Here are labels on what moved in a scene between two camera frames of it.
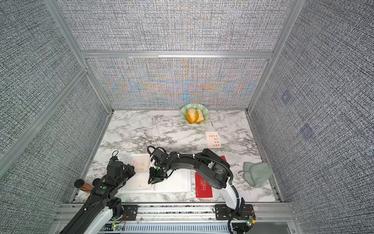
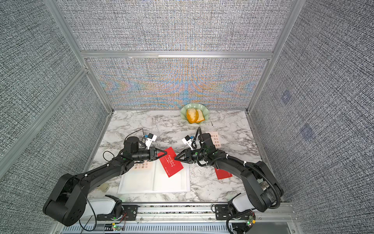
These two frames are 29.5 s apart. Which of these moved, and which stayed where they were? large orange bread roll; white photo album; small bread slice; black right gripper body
Moved: black right gripper body
Stayed: small bread slice; large orange bread roll; white photo album
